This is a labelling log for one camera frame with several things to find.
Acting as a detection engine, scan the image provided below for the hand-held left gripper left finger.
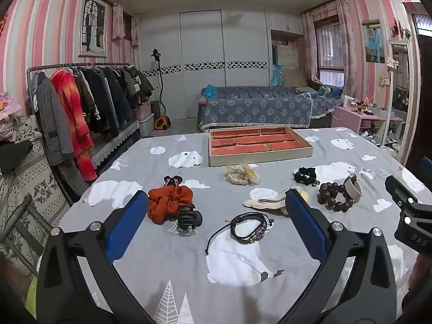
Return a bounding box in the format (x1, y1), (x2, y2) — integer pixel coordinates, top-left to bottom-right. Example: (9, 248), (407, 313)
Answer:
(35, 190), (159, 324)

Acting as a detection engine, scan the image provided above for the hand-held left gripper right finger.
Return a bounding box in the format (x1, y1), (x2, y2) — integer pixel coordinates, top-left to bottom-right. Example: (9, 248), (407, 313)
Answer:
(277, 188), (397, 324)

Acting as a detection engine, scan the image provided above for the wooden bead bracelet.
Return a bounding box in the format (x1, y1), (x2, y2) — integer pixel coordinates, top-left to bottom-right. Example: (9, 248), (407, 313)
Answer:
(317, 182), (355, 213)

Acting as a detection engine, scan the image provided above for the orange scrunchie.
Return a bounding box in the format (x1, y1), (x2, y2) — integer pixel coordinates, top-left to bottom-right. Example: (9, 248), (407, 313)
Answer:
(147, 186), (194, 225)

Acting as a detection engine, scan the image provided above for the grey cuff bracelet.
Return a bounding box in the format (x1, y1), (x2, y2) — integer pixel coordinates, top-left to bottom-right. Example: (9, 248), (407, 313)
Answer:
(343, 173), (363, 200)

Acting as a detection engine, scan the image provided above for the black hair tie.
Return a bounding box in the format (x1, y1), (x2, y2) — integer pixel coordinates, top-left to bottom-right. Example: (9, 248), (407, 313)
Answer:
(292, 167), (320, 187)

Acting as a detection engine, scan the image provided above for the black cord bracelet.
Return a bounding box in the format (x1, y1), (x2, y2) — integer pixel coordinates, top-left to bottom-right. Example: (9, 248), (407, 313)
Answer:
(204, 211), (275, 256)

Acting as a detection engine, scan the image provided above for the patterned claw hair clip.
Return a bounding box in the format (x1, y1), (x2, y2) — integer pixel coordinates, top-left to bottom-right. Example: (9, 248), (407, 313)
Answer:
(176, 204), (203, 237)

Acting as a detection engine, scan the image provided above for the cream scrunchie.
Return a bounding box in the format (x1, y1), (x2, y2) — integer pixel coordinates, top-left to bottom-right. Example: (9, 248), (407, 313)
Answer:
(225, 163), (260, 186)

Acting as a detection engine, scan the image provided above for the orange-lined jewelry tray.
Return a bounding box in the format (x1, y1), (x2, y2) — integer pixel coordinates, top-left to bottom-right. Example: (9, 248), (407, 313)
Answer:
(208, 124), (314, 167)

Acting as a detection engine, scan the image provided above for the beige hair barrette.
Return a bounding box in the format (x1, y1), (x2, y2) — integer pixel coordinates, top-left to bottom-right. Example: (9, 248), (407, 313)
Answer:
(243, 185), (309, 215)

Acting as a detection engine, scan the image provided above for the white standing mirror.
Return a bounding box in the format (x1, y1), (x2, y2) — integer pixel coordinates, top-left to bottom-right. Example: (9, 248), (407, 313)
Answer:
(384, 40), (418, 167)

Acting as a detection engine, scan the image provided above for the low cabinet with lace cover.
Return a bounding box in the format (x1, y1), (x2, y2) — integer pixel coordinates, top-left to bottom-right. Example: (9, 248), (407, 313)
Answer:
(90, 120), (141, 170)

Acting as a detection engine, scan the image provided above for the pink nightstand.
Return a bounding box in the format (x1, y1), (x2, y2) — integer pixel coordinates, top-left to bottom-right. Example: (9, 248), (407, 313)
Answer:
(330, 104), (404, 136)

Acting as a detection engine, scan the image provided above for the grey printed tablecloth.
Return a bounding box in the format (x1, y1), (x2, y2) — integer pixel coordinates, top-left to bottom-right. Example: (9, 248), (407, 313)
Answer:
(56, 126), (432, 324)

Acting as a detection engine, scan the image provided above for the white storage box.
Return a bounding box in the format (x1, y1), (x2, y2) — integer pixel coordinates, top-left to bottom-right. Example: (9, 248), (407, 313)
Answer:
(138, 112), (155, 138)

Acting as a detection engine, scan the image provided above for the patterned beige cloth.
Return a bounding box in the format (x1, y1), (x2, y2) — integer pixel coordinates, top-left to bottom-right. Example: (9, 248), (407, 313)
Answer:
(0, 138), (72, 277)

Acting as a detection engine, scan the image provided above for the green chair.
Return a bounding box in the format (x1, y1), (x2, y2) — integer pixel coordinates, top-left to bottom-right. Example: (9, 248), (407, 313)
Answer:
(0, 193), (46, 279)

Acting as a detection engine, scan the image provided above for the garment steamer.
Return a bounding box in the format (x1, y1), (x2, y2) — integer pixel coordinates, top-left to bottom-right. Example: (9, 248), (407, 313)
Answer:
(150, 48), (172, 131)

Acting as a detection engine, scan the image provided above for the bed with blue patterned cover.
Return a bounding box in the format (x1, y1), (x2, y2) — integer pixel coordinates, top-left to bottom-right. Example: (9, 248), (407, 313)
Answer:
(199, 84), (343, 133)

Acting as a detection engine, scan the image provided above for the row of hanging clothes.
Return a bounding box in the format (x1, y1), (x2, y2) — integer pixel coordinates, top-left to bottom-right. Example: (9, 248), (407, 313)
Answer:
(32, 66), (155, 182)

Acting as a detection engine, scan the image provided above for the red flower decoration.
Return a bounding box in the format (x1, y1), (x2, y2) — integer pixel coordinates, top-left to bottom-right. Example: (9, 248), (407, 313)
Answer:
(391, 18), (411, 40)

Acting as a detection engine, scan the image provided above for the pile of clothes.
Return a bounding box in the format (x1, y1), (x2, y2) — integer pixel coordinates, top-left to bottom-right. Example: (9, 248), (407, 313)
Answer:
(0, 93), (43, 174)

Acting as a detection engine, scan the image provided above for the pink floral curtain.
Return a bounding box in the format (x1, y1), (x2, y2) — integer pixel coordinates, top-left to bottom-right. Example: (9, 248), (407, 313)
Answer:
(302, 10), (320, 82)
(337, 0), (360, 92)

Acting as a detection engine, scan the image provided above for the barred window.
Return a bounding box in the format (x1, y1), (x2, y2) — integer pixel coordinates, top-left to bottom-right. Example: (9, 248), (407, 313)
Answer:
(314, 20), (346, 87)

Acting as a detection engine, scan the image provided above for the metal clothes rack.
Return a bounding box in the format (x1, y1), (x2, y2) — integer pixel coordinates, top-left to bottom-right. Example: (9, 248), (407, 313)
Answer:
(26, 62), (132, 136)

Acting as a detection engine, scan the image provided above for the white wardrobe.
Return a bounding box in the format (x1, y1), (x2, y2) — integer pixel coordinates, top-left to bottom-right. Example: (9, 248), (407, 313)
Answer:
(139, 9), (304, 122)

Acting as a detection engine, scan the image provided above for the short pink curtain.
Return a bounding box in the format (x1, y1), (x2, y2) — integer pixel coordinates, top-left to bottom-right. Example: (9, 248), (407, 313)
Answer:
(112, 1), (140, 47)

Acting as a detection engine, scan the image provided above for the framed wedding photo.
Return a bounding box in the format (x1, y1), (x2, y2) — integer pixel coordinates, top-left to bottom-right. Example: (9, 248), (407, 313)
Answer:
(78, 0), (109, 58)

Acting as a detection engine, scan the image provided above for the wall poster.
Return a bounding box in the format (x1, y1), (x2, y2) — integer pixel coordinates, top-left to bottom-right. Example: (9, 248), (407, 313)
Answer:
(361, 19), (386, 64)

